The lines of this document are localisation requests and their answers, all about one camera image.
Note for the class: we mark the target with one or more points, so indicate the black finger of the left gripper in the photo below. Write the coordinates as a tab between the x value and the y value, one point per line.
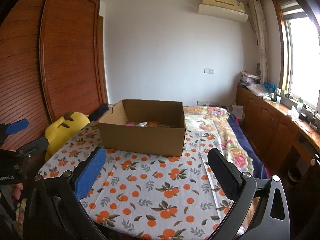
33	148

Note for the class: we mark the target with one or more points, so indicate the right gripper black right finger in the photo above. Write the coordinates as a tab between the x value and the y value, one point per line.
271	218

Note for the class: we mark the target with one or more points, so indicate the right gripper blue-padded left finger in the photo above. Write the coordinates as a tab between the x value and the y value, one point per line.
53	209

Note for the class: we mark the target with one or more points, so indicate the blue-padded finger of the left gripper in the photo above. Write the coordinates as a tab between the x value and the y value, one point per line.
12	128

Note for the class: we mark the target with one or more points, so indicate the person's left hand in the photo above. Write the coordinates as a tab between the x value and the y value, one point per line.
12	191

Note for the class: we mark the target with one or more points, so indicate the yellow plush toy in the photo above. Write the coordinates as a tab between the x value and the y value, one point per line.
59	132

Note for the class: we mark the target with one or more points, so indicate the long wooden cabinet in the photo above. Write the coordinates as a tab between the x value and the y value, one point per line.
272	134

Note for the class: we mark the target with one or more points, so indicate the orange-print white bed sheet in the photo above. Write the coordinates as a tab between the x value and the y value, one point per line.
157	197

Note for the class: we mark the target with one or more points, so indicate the floral pink blanket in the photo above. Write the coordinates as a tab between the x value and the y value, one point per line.
223	125

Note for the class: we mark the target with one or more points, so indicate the red-brown wooden wardrobe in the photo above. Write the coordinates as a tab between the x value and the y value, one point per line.
51	64

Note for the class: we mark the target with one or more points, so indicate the white snack packet in box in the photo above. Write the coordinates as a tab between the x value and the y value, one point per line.
142	124

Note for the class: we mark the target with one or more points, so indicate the orange snack packet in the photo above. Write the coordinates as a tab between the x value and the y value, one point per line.
155	124

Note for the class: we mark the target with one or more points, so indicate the brown cardboard box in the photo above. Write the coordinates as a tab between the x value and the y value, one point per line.
157	141

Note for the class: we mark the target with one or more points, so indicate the white paper bag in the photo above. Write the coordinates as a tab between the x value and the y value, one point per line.
238	111

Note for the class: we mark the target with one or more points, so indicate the blue bottles on cabinet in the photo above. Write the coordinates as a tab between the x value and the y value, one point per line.
269	87

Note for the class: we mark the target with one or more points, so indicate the stack of books and papers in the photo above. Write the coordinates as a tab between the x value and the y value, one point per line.
248	79

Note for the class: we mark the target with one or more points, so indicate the wood-framed window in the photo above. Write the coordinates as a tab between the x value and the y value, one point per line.
299	52

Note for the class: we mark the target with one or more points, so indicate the patterned white curtain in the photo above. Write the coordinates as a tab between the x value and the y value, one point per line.
261	33

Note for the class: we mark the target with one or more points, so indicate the white wall power socket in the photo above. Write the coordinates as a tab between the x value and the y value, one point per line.
206	103

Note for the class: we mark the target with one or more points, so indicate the white wall switch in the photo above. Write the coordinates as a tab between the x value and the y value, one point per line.
208	71

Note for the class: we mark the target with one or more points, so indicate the white wall air conditioner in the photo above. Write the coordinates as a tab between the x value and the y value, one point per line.
227	9

